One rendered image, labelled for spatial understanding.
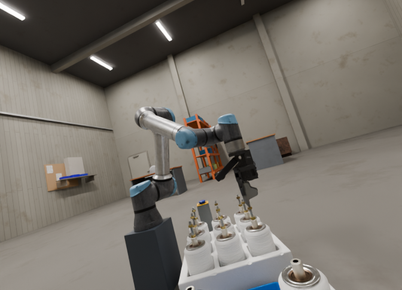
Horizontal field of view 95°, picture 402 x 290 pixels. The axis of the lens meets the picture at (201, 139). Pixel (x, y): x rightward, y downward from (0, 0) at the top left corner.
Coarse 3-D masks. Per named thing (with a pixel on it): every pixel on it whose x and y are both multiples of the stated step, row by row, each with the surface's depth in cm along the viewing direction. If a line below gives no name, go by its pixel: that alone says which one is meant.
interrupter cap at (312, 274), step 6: (306, 264) 41; (288, 270) 41; (306, 270) 40; (312, 270) 39; (282, 276) 40; (288, 276) 39; (294, 276) 39; (306, 276) 38; (312, 276) 38; (318, 276) 37; (288, 282) 38; (294, 282) 37; (300, 282) 37; (306, 282) 36; (312, 282) 36; (318, 282) 36; (300, 288) 36; (306, 288) 35
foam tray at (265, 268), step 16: (240, 240) 79; (272, 256) 61; (288, 256) 61; (208, 272) 62; (224, 272) 61; (240, 272) 61; (256, 272) 60; (272, 272) 60; (208, 288) 60; (224, 288) 60; (240, 288) 60
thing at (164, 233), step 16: (160, 224) 94; (128, 240) 91; (144, 240) 89; (160, 240) 89; (128, 256) 91; (144, 256) 88; (160, 256) 86; (176, 256) 98; (144, 272) 88; (160, 272) 86; (176, 272) 94; (144, 288) 87; (160, 288) 85
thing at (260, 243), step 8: (248, 232) 68; (256, 232) 66; (264, 232) 65; (248, 240) 67; (256, 240) 65; (264, 240) 65; (272, 240) 67; (256, 248) 65; (264, 248) 64; (272, 248) 65; (256, 256) 65
